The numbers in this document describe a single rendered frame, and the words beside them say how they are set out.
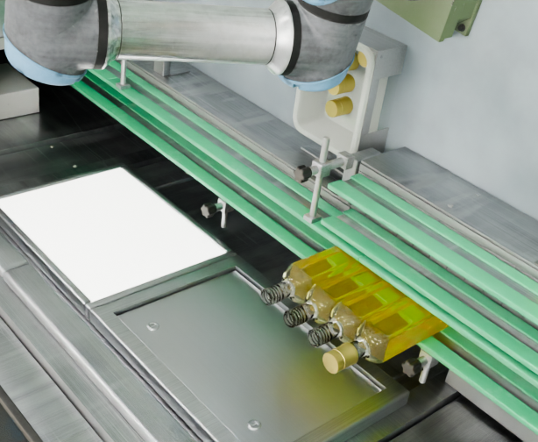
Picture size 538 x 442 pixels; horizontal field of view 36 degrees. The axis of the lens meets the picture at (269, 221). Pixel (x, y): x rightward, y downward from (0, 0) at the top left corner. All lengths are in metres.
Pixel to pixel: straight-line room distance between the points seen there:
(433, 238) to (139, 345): 0.52
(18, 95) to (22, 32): 1.03
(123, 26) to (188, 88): 0.74
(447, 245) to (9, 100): 1.26
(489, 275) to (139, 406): 0.58
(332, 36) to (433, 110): 0.32
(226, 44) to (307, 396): 0.58
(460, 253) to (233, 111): 0.70
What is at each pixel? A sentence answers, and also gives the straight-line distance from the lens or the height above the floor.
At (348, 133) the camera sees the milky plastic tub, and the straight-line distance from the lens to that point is 1.65.
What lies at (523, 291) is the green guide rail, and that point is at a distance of 1.30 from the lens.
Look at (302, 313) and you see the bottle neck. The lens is 1.34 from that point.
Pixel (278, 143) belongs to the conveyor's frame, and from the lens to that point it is 1.73.
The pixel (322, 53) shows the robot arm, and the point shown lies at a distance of 1.30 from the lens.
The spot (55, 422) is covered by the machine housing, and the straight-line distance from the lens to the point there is 1.39.
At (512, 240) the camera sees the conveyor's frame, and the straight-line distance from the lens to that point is 1.37.
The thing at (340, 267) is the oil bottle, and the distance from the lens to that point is 1.43.
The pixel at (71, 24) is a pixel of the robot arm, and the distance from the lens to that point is 1.18.
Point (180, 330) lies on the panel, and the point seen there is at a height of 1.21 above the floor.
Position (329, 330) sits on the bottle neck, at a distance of 1.31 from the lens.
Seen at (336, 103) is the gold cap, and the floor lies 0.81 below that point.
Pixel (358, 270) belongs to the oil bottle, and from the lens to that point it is 1.43.
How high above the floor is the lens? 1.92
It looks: 37 degrees down
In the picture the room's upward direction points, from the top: 109 degrees counter-clockwise
